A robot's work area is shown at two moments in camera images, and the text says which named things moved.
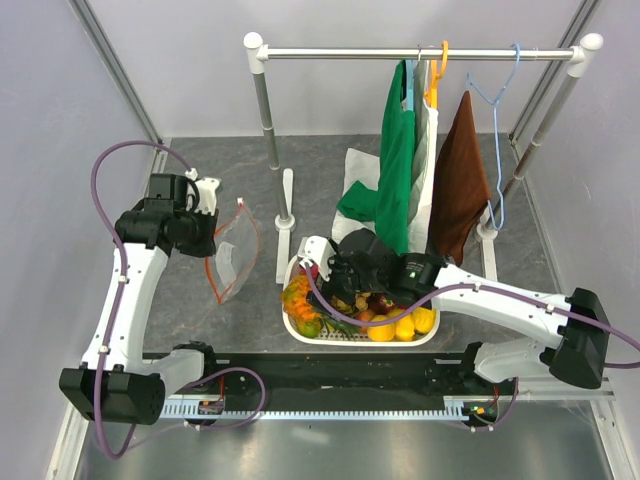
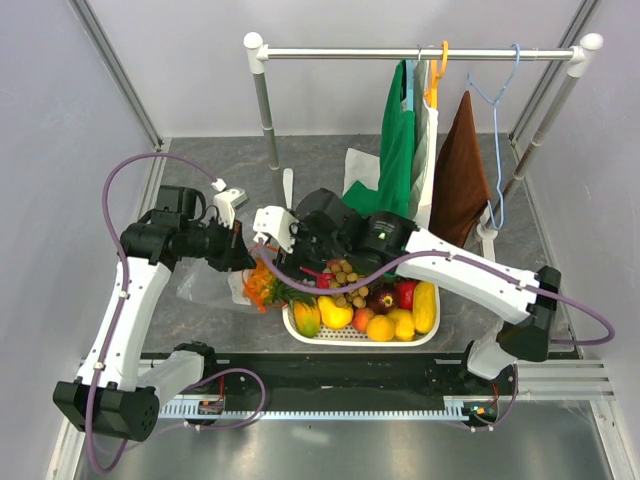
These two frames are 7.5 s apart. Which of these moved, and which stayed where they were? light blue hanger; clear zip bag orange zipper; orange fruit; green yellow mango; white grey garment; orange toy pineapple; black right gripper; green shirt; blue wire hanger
Moved: orange toy pineapple; clear zip bag orange zipper; black right gripper
Stayed: green yellow mango; green shirt; white grey garment; blue wire hanger; orange fruit; light blue hanger
